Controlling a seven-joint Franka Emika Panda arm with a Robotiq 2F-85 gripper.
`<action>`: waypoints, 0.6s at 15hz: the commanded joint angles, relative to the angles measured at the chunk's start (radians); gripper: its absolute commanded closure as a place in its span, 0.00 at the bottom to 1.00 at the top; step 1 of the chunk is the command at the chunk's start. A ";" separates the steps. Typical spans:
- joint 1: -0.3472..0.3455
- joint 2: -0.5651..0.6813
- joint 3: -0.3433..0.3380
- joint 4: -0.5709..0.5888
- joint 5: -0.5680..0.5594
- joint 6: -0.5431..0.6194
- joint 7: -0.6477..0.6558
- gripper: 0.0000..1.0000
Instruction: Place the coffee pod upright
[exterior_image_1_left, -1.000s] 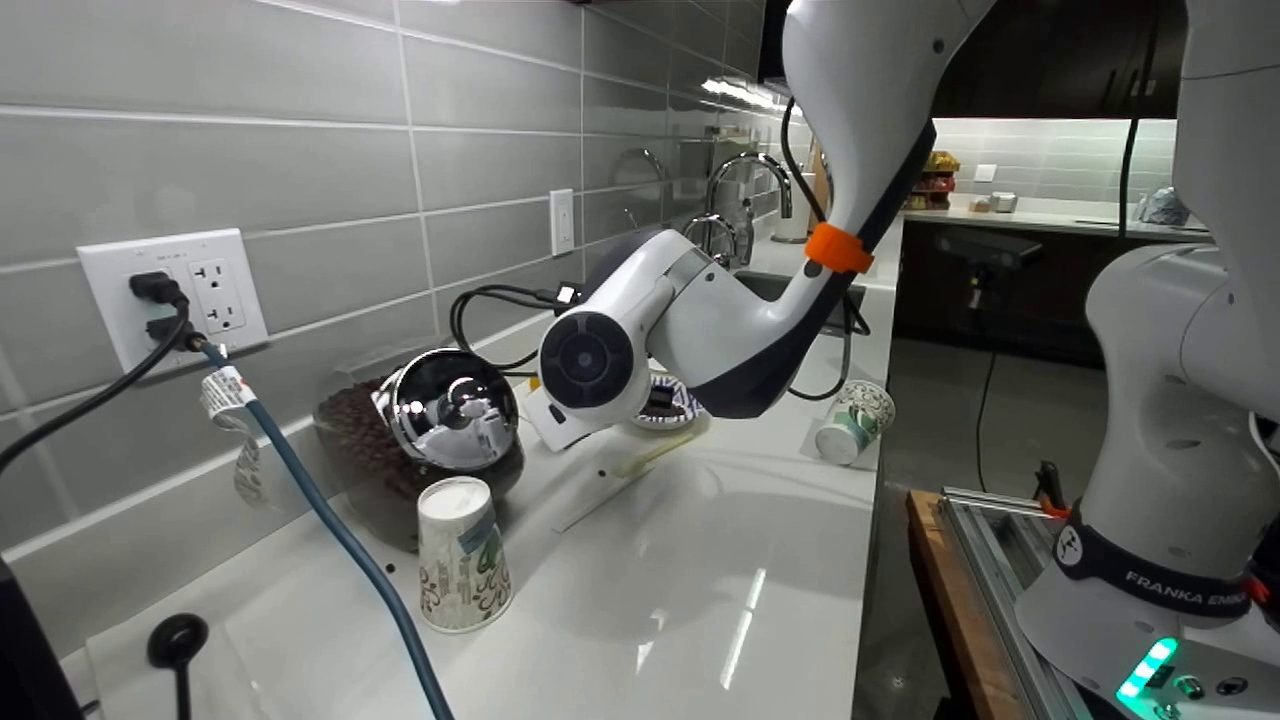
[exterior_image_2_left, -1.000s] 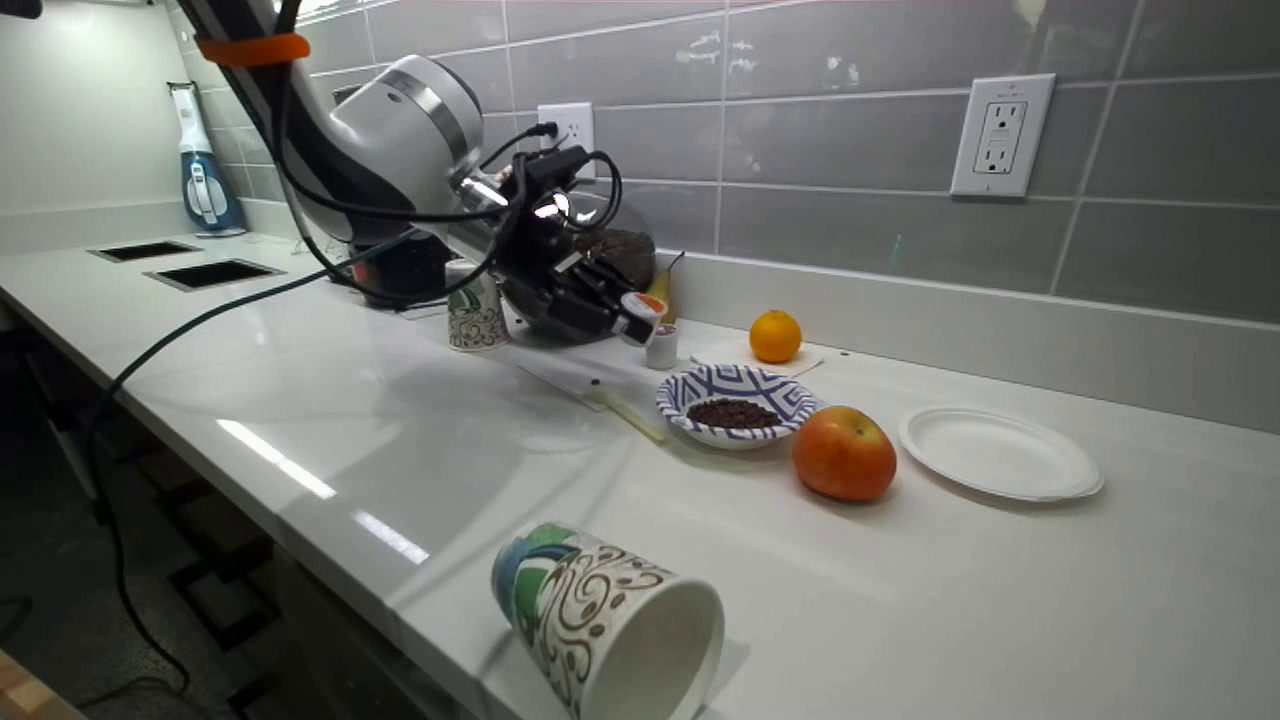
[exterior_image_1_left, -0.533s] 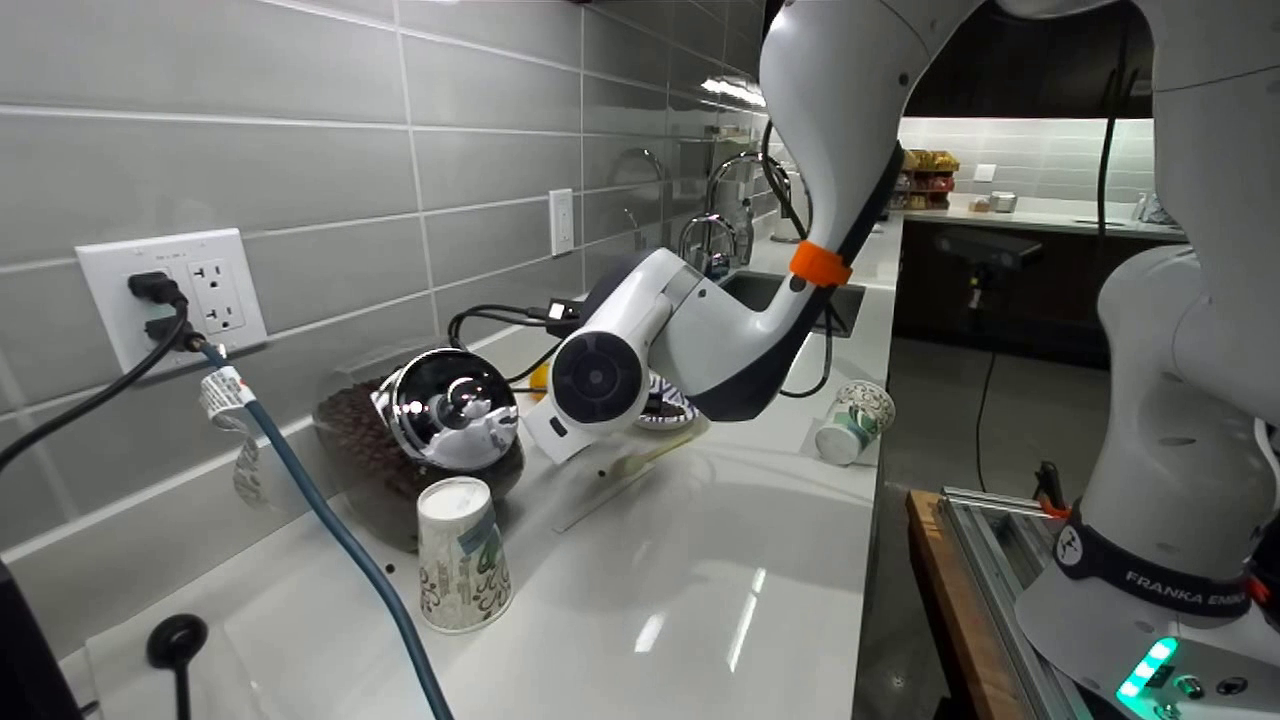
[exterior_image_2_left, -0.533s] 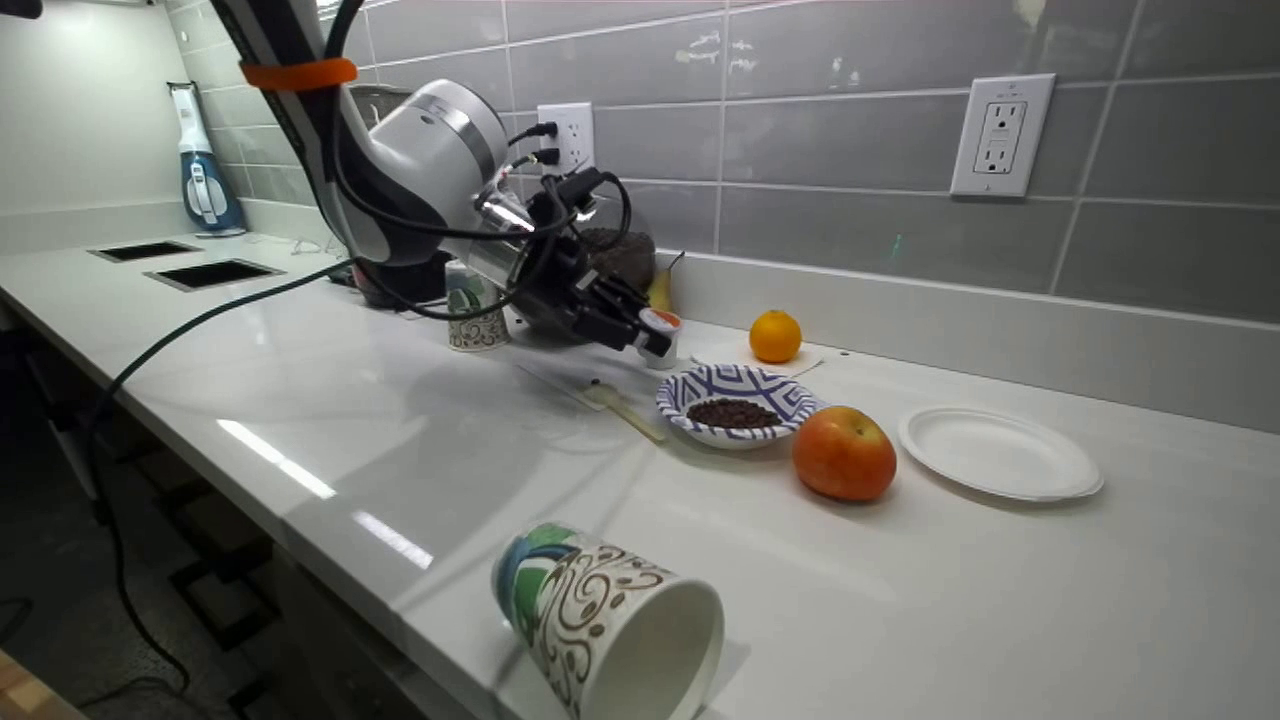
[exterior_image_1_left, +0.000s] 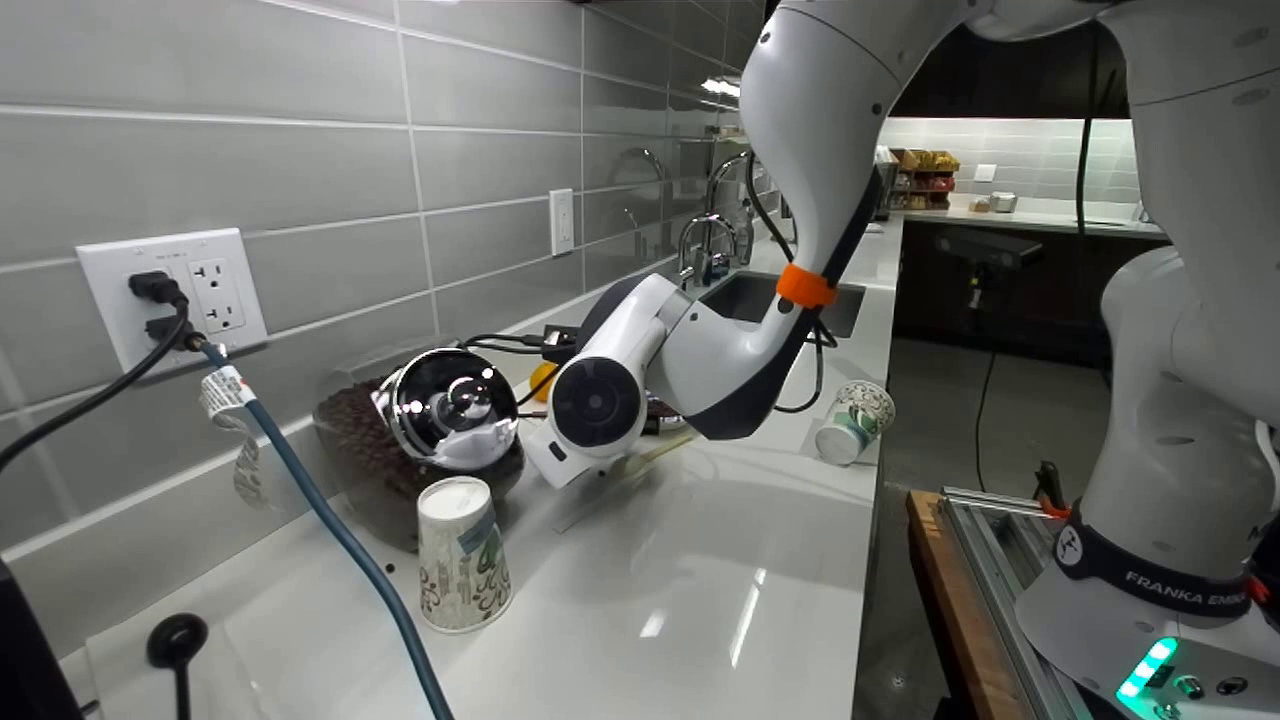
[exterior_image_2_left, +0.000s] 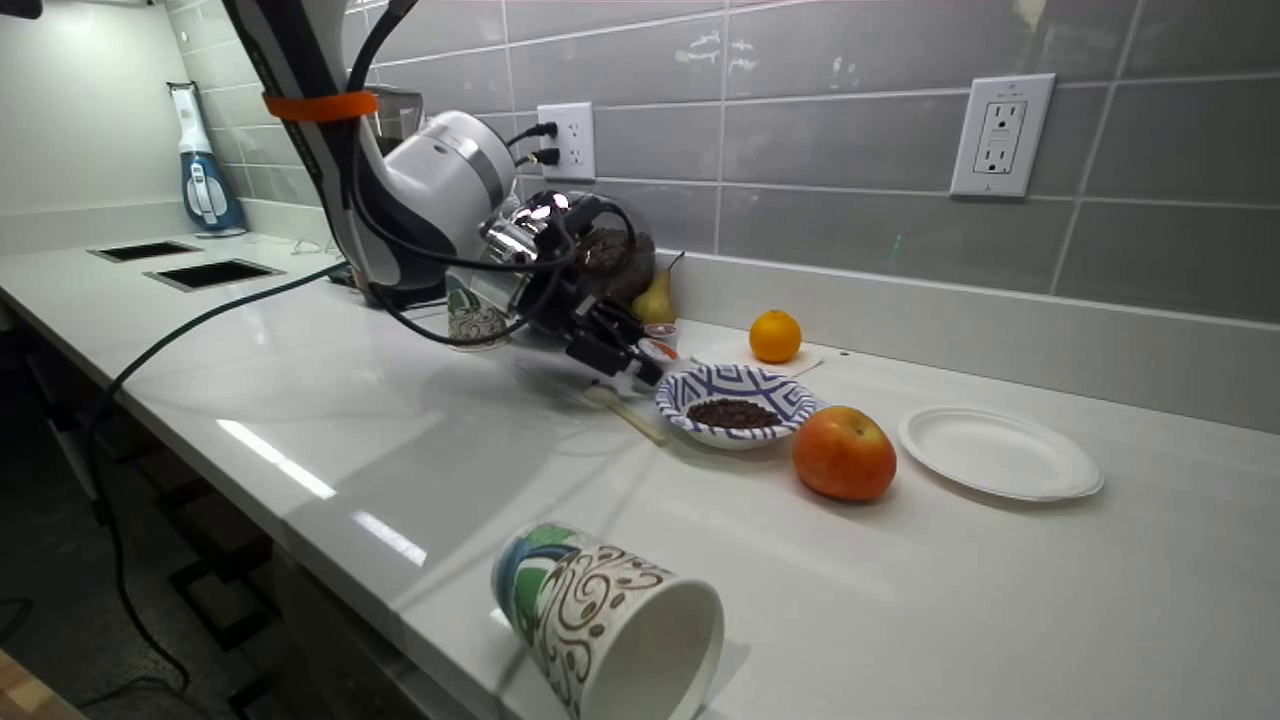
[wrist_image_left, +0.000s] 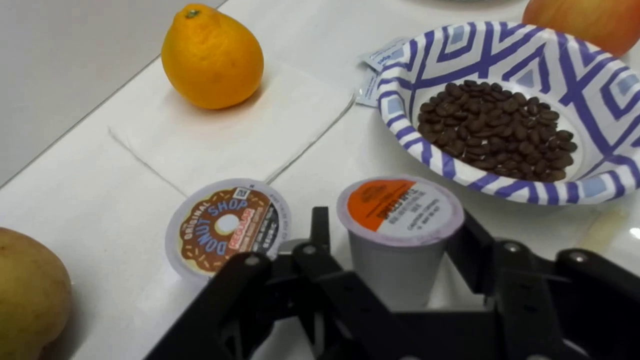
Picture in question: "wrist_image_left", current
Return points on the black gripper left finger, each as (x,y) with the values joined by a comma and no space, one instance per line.
(220,313)

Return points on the coffee pod with orange lid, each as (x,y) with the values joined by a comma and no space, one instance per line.
(401,213)

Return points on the brown potato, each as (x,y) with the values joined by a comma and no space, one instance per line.
(30,300)

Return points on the pile of coffee beans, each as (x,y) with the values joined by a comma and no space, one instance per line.
(496,130)

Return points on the red yellow apple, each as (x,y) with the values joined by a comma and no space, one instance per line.
(586,21)

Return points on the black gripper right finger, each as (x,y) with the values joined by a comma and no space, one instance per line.
(573,300)

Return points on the blue patterned paper bowl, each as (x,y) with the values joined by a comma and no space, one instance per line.
(533,52)

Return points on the donut print coffee pod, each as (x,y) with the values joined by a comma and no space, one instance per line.
(227,226)

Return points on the orange citrus fruit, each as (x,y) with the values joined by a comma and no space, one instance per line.
(211,60)

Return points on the white paper napkin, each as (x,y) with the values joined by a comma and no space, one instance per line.
(233,150)

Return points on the white plastic spoon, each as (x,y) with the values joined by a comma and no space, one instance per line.
(602,231)

